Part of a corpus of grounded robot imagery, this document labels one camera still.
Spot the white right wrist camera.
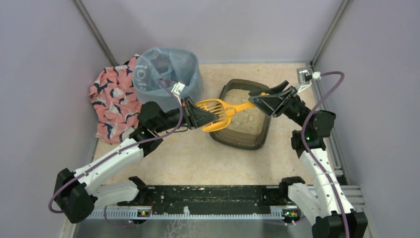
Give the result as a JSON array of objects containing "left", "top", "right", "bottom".
[{"left": 295, "top": 67, "right": 321, "bottom": 94}]

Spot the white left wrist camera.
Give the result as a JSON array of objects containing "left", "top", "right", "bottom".
[{"left": 171, "top": 82, "right": 185, "bottom": 97}]

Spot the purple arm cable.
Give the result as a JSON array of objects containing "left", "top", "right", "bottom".
[
  {"left": 301, "top": 70, "right": 351, "bottom": 238},
  {"left": 48, "top": 78, "right": 184, "bottom": 214}
]

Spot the blue plastic trash bag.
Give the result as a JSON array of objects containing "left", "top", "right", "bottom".
[{"left": 132, "top": 47, "right": 205, "bottom": 112}]

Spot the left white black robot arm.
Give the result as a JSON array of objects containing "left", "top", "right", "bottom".
[{"left": 53, "top": 97, "right": 224, "bottom": 224}]

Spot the yellow plastic litter scoop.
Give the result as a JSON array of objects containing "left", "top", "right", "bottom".
[{"left": 202, "top": 96, "right": 256, "bottom": 132}]

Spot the grey plastic litter box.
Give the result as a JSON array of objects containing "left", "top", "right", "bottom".
[{"left": 210, "top": 79, "right": 271, "bottom": 150}]

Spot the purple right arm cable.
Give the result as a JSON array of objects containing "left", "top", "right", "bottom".
[{"left": 301, "top": 70, "right": 351, "bottom": 238}]

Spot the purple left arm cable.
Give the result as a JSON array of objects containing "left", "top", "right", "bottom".
[{"left": 48, "top": 78, "right": 184, "bottom": 214}]

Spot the pink patterned cloth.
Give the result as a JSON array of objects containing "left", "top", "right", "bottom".
[{"left": 88, "top": 54, "right": 142, "bottom": 144}]

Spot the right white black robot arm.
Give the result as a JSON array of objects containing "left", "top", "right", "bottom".
[{"left": 249, "top": 81, "right": 368, "bottom": 238}]

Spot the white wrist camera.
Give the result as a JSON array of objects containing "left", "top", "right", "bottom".
[
  {"left": 171, "top": 82, "right": 185, "bottom": 97},
  {"left": 295, "top": 67, "right": 321, "bottom": 94}
]

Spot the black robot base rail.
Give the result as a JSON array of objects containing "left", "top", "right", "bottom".
[{"left": 117, "top": 185, "right": 304, "bottom": 223}]

